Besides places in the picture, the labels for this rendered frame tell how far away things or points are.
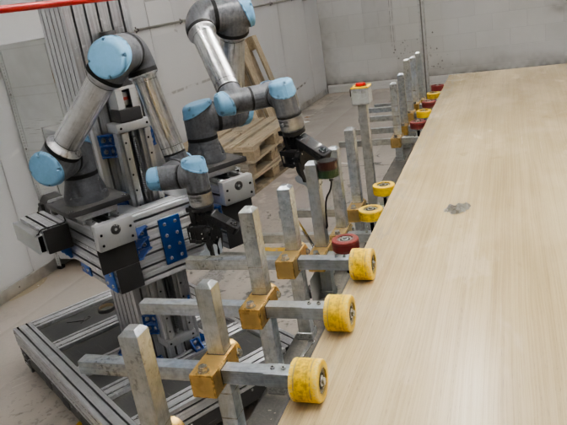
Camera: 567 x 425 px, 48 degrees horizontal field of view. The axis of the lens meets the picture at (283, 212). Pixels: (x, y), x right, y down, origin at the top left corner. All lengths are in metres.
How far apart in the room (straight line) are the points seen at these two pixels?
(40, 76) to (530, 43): 6.95
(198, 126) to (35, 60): 2.09
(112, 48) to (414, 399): 1.26
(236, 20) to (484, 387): 1.47
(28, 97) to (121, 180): 2.07
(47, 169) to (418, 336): 1.26
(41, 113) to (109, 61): 2.52
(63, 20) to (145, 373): 1.62
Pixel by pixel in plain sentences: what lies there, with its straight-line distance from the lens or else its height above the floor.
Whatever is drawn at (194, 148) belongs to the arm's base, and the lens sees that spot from 2.46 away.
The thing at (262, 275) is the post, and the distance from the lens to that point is 1.46.
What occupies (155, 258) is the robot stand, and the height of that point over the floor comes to 0.77.
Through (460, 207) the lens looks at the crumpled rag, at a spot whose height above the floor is 0.91.
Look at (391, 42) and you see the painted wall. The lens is 9.86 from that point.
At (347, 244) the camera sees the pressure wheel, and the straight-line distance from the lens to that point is 1.86.
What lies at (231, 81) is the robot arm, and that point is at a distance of 2.00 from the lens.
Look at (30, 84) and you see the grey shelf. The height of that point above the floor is 1.29.
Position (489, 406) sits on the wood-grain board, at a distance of 1.20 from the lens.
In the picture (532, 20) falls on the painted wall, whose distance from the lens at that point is 9.61.
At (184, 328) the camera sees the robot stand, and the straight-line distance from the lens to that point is 2.71.
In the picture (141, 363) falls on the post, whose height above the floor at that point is 1.11.
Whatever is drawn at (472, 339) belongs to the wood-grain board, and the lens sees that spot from 1.38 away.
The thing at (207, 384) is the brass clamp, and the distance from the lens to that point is 1.24.
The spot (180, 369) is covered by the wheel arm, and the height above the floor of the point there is 0.96.
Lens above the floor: 1.62
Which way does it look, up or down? 19 degrees down
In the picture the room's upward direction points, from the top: 9 degrees counter-clockwise
